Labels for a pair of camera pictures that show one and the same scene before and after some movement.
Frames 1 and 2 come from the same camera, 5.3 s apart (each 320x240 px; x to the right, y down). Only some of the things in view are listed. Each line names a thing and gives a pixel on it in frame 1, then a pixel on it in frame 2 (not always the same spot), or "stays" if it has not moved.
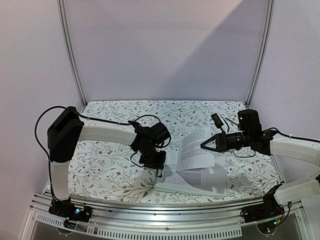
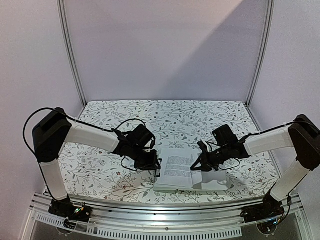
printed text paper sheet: (191, 155) → (176, 173)
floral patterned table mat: (106, 170) stays
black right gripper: (221, 142) → (205, 158)
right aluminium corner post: (266, 50) stays
